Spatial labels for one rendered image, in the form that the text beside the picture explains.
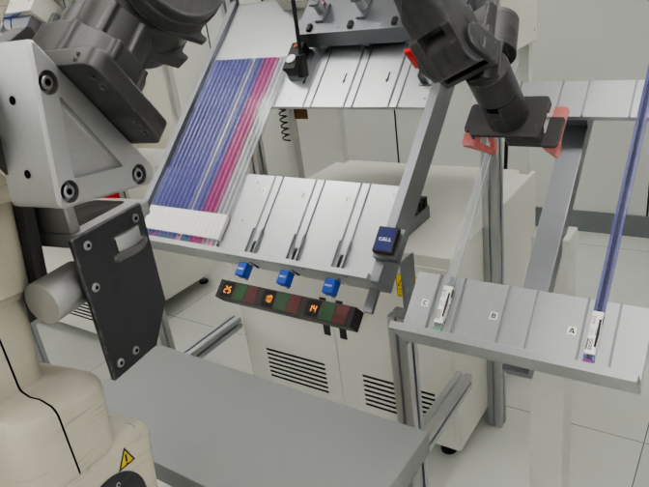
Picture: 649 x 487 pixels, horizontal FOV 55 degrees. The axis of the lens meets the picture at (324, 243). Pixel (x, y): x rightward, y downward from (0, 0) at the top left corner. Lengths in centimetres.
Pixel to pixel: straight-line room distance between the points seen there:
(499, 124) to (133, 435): 61
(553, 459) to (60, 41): 110
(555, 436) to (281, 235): 65
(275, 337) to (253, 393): 78
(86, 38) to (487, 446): 158
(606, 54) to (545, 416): 194
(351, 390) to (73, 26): 146
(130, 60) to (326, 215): 82
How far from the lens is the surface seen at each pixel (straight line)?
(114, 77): 46
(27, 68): 46
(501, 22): 89
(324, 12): 151
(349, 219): 123
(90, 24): 51
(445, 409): 147
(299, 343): 183
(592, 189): 306
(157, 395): 117
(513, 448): 186
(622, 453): 189
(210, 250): 137
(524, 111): 90
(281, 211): 133
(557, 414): 123
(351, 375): 177
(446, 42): 79
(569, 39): 293
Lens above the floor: 124
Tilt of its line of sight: 23 degrees down
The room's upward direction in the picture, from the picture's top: 8 degrees counter-clockwise
